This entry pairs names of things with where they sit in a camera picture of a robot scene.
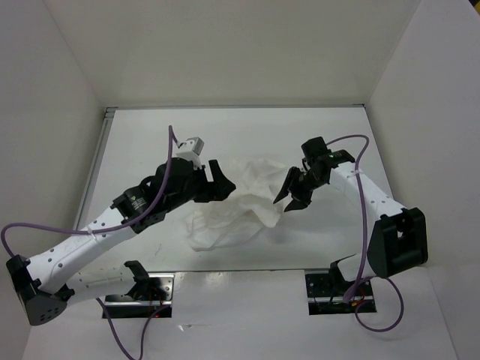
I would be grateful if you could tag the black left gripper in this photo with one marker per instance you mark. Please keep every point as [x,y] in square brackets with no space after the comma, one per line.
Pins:
[221,186]

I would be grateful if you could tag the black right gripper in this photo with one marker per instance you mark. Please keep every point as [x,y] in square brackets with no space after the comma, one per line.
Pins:
[301,199]

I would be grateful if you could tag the white fabric skirt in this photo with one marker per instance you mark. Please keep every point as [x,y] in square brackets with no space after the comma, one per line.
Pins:
[249,209]

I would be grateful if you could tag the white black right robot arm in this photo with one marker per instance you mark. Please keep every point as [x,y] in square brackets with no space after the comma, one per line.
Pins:
[394,237]

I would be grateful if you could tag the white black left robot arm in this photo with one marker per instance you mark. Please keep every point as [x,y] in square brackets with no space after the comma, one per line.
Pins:
[46,284]

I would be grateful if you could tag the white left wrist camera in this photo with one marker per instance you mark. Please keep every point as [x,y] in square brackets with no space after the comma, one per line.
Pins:
[190,150]

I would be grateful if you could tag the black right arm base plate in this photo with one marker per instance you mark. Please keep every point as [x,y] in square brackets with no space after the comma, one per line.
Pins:
[325,299]

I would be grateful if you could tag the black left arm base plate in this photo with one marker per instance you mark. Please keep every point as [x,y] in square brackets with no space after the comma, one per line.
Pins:
[155,300]

